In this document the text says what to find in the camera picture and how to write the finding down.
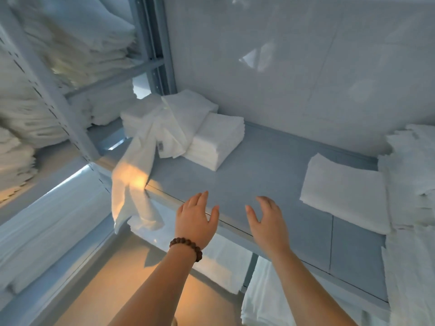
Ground person's left forearm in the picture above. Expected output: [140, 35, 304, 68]
[108, 242, 204, 326]

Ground person's right hand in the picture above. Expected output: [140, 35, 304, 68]
[245, 196, 290, 259]

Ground folded white bed sheets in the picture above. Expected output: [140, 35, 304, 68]
[0, 173, 114, 297]

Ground grey metal shelf unit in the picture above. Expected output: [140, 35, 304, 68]
[87, 119, 391, 313]

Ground pile of rumpled white towels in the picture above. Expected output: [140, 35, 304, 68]
[377, 124, 435, 326]

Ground draped white towel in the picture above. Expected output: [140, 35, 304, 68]
[111, 98, 191, 235]

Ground person's left hand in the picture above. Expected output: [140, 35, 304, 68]
[175, 191, 220, 250]

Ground flat white towel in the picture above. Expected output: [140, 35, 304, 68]
[127, 215, 253, 295]

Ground person's right forearm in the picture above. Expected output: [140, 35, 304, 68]
[268, 248, 358, 326]

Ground stack of folded white towels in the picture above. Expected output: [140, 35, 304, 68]
[7, 0, 137, 95]
[70, 79, 137, 127]
[0, 47, 73, 149]
[0, 127, 39, 205]
[120, 89, 219, 159]
[183, 113, 245, 172]

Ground brown bead bracelet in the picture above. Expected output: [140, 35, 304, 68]
[169, 237, 203, 263]

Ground grey metal storage rack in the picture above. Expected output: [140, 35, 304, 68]
[0, 0, 178, 326]

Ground folded white towel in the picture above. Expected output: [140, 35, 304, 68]
[299, 153, 392, 235]

